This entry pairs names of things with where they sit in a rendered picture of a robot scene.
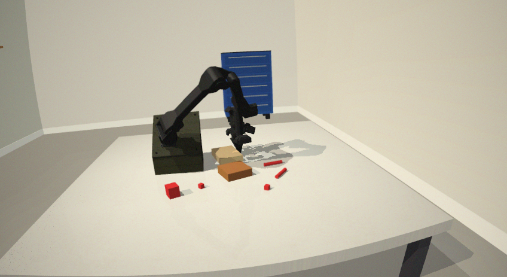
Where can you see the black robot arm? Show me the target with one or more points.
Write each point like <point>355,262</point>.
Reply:
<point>213,79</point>

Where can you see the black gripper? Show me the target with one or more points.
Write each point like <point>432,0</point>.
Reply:
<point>237,137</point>

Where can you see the orange square block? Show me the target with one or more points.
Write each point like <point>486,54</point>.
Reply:
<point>235,170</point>

